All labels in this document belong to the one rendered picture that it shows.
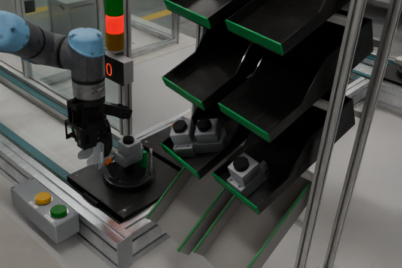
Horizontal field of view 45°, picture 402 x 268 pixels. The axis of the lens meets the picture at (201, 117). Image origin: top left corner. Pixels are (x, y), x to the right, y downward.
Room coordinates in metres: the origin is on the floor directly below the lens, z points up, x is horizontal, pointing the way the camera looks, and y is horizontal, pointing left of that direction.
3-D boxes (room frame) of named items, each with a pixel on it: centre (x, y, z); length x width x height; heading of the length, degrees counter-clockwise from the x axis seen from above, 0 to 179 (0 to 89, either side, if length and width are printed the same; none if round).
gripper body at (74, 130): (1.00, 0.27, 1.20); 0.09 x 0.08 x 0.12; 140
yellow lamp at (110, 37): (1.30, 0.26, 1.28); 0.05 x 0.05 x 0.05
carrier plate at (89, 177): (1.09, 0.19, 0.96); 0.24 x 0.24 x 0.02; 50
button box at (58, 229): (0.98, 0.39, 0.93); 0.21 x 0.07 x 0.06; 50
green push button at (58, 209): (0.94, 0.34, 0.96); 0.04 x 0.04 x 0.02
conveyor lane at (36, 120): (1.30, 0.40, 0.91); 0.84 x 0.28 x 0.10; 50
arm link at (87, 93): (1.00, 0.26, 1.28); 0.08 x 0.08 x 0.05
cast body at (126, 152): (1.10, 0.18, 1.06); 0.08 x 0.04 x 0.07; 140
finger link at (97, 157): (0.99, 0.25, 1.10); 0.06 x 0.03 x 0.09; 140
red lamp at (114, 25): (1.30, 0.26, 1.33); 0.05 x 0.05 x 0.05
